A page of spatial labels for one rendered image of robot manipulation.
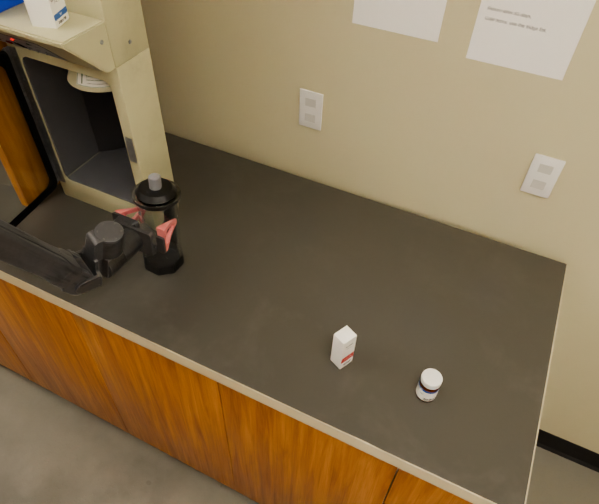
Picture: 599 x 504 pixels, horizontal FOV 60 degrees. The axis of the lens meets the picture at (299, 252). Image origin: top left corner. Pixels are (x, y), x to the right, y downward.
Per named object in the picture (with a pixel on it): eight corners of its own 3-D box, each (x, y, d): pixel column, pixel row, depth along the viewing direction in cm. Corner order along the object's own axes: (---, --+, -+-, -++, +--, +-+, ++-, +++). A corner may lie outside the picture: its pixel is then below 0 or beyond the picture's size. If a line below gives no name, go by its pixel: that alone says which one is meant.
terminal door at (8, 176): (59, 185, 147) (5, 47, 118) (-19, 260, 127) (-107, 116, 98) (56, 184, 147) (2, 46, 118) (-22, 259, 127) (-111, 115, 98)
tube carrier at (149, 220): (159, 238, 139) (151, 172, 124) (193, 253, 136) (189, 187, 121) (132, 263, 131) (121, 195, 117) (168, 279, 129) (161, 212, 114)
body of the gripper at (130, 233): (117, 215, 118) (94, 234, 113) (154, 230, 115) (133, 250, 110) (122, 236, 122) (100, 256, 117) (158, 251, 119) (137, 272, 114)
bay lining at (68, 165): (122, 132, 161) (92, 16, 135) (193, 156, 154) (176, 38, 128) (65, 176, 146) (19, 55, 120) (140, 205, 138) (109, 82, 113)
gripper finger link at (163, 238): (157, 202, 122) (131, 225, 115) (182, 212, 120) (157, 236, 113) (160, 224, 126) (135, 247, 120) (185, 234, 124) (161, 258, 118)
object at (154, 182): (152, 182, 125) (150, 159, 120) (185, 195, 122) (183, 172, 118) (127, 203, 118) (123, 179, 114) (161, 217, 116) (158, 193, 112)
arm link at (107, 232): (56, 266, 109) (76, 296, 106) (52, 231, 101) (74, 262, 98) (109, 246, 116) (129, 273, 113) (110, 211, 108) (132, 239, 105)
